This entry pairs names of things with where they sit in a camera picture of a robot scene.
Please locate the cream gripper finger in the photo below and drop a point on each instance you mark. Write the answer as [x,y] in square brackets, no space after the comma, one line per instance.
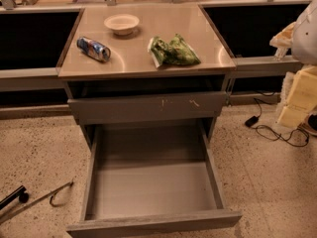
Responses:
[284,38]
[300,99]

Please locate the green jalapeno chip bag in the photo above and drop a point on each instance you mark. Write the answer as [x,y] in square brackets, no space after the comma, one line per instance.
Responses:
[176,52]

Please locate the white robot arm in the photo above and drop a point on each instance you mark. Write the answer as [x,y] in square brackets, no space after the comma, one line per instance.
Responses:
[301,37]

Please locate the grey drawer cabinet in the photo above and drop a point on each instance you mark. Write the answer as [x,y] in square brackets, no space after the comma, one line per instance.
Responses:
[131,70]

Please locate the closed grey top drawer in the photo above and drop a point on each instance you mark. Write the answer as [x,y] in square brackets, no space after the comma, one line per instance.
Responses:
[145,108]

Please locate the open grey middle drawer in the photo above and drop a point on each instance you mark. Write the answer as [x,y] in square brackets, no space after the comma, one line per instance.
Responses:
[150,179]

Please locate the clear water bottle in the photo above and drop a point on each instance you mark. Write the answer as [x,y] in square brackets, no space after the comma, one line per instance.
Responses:
[281,53]

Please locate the white paper bowl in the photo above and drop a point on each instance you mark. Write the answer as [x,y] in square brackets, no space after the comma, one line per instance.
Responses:
[122,24]

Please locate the blue soda can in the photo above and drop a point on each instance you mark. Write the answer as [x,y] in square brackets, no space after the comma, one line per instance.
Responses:
[93,49]

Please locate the metal rod with hook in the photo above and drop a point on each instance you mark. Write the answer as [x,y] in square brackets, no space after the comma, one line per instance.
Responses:
[49,195]

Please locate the black power adapter with cable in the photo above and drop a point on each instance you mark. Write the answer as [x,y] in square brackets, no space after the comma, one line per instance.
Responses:
[269,133]

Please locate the black handle on floor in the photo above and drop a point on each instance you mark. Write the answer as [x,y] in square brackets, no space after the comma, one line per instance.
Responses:
[19,193]

